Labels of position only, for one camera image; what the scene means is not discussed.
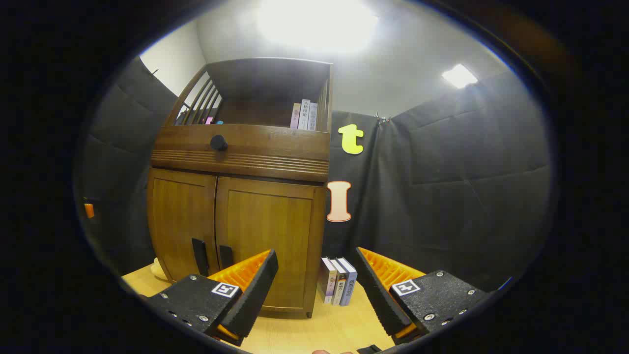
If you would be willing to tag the cream-coloured object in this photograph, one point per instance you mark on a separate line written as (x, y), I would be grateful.
(158, 269)

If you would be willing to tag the white and purple book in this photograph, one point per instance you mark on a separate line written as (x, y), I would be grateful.
(325, 280)

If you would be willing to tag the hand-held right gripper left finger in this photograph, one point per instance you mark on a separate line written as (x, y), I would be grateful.
(255, 295)

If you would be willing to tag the pink-spined shelf book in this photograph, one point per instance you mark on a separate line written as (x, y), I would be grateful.
(295, 116)

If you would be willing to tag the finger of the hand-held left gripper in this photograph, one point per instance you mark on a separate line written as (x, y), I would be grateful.
(89, 210)

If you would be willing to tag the large ceiling light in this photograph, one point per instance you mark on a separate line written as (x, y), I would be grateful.
(317, 22)

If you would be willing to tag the white-spined shelf book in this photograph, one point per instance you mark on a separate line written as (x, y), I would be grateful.
(304, 115)

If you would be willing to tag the black backdrop cloth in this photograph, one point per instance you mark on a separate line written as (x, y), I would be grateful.
(442, 172)

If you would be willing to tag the wooden double-door shoe cabinet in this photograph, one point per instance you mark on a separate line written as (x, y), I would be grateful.
(268, 78)

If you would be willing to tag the dark grey book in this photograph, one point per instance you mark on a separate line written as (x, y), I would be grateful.
(339, 284)

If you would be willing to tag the wooden cabinet door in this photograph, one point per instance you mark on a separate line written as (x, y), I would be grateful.
(270, 221)
(179, 216)

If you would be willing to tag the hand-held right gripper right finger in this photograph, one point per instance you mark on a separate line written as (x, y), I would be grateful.
(378, 300)

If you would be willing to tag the round black drawer knob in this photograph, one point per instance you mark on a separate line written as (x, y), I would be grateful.
(218, 142)

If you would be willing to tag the metal cloth clip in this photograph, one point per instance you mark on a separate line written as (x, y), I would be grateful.
(382, 118)

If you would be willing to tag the small ceiling light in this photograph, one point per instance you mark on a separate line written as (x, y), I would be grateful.
(459, 75)

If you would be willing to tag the grey-spined shelf book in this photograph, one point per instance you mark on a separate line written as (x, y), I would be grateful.
(313, 117)

